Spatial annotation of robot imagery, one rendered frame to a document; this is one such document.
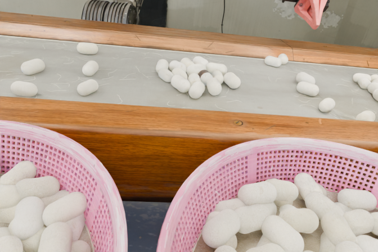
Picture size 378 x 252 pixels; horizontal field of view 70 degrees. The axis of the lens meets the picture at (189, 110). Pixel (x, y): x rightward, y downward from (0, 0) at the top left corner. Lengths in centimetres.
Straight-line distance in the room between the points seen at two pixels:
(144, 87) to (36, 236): 25
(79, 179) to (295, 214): 17
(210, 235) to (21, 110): 21
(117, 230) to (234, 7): 246
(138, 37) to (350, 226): 50
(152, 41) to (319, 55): 38
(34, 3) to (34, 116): 236
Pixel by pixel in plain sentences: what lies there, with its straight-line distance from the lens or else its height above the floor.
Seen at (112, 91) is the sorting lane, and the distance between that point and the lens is 39.
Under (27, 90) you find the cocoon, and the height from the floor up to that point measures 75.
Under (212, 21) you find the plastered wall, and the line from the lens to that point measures 254.
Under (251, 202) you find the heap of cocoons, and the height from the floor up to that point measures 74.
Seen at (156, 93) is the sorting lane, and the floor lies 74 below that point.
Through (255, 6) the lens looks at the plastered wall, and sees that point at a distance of 262.
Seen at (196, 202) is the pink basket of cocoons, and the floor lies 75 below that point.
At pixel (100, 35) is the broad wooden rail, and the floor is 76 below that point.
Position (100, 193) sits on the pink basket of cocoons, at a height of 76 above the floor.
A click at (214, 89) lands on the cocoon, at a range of 39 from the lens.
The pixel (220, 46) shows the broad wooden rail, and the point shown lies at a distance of 61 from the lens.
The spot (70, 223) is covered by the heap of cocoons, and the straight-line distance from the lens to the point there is 23.
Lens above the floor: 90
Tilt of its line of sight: 28 degrees down
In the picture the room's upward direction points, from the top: 7 degrees clockwise
